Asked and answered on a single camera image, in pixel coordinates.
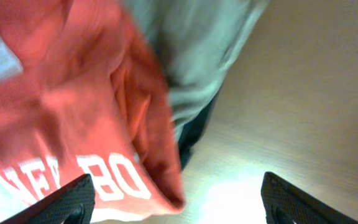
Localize red t-shirt white print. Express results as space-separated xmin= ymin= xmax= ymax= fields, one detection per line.
xmin=0 ymin=0 xmax=185 ymax=222

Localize folded khaki trousers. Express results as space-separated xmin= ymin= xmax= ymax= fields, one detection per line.
xmin=124 ymin=0 xmax=269 ymax=138

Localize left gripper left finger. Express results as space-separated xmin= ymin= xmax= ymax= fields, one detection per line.
xmin=1 ymin=174 xmax=96 ymax=224

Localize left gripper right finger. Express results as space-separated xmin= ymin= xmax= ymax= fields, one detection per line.
xmin=261 ymin=172 xmax=358 ymax=224

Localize folded black garment left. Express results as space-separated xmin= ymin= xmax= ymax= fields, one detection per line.
xmin=178 ymin=91 xmax=220 ymax=170

